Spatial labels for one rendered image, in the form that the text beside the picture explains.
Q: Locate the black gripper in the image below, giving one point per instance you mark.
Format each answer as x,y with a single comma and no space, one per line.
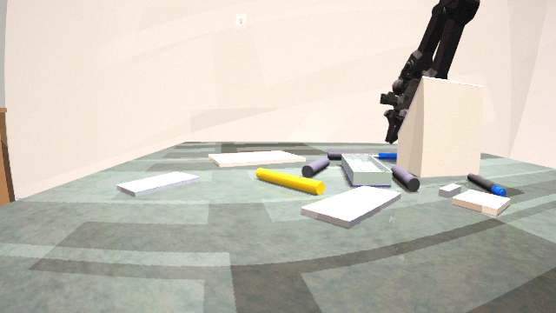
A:
396,117

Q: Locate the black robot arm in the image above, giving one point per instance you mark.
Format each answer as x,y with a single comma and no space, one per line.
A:
449,18

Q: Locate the grey cylinder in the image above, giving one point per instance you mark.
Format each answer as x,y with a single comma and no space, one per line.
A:
336,155
315,167
407,180

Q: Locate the blue stylus with white tip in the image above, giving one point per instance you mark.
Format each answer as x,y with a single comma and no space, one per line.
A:
387,156

